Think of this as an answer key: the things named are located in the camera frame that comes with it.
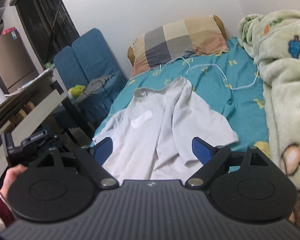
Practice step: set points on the brown refrigerator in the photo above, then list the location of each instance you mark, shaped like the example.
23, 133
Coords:
16, 66

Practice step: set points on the person's left hand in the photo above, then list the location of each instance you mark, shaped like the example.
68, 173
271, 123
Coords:
10, 177

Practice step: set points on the grey cloth on chair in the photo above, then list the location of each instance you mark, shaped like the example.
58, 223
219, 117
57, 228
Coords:
97, 91

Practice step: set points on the dark window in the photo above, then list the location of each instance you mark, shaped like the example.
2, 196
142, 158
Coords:
47, 25

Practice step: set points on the checkered pillow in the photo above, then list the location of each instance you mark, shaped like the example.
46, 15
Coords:
183, 38

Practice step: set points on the blue covered chair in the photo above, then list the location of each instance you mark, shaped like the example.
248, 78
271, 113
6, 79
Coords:
90, 57

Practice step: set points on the green plush toy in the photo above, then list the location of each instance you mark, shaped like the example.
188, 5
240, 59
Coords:
76, 91

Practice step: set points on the white t-shirt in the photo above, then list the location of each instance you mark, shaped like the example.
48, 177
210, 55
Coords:
152, 136

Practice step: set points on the teal patterned bed sheet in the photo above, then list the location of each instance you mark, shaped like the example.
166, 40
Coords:
228, 82

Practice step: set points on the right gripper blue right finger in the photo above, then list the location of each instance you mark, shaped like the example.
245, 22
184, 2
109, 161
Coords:
202, 150

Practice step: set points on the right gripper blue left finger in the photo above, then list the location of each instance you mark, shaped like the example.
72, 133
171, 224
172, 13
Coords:
102, 150

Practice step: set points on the green fleece cartoon blanket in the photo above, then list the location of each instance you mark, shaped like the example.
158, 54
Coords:
273, 42

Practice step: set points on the white and black desk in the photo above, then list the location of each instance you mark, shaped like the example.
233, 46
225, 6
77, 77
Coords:
23, 112

